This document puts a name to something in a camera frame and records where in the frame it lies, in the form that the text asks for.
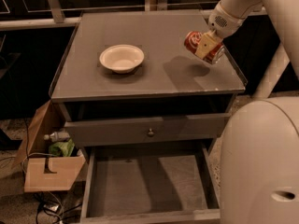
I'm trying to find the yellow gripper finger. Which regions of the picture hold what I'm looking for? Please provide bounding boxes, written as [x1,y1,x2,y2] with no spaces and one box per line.
[195,31,222,60]

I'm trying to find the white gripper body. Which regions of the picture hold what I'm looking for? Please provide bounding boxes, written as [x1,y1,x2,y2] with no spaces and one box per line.
[208,2,247,39]

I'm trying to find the red coke can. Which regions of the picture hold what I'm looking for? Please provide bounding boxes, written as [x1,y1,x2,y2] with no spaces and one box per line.
[184,31,224,64]

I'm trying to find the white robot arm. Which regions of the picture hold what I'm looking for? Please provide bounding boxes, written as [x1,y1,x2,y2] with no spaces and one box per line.
[195,0,299,224]

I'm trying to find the grey wooden drawer cabinet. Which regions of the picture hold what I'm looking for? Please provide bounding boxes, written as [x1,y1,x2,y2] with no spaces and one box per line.
[49,9,249,154]

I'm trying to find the round metal drawer knob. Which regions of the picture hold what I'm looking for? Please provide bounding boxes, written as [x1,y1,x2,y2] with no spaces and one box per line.
[147,128,155,137]

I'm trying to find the grey top drawer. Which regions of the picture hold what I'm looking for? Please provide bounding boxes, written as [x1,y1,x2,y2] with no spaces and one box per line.
[65,113,230,147]

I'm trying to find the open grey middle drawer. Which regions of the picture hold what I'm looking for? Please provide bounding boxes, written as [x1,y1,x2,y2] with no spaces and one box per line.
[80,140,220,224]

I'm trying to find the metal window railing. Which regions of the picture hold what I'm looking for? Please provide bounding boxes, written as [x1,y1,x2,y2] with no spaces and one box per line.
[0,0,269,32]

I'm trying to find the white paper bowl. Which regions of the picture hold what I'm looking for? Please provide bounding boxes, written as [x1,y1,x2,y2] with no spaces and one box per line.
[99,45,145,74]

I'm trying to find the clear plastic bottle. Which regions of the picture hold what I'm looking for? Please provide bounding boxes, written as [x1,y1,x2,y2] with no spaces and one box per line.
[44,132,70,142]

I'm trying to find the green plastic bag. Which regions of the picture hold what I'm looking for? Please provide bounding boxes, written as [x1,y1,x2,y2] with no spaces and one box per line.
[49,139,75,157]

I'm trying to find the brown cardboard box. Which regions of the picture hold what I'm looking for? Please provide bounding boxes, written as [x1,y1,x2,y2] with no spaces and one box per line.
[12,101,85,192]

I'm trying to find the white slanted post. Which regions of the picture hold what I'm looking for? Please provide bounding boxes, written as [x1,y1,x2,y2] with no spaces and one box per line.
[252,44,290,100]

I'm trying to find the black floor cables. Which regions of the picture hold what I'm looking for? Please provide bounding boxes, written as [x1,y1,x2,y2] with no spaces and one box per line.
[34,191,83,224]

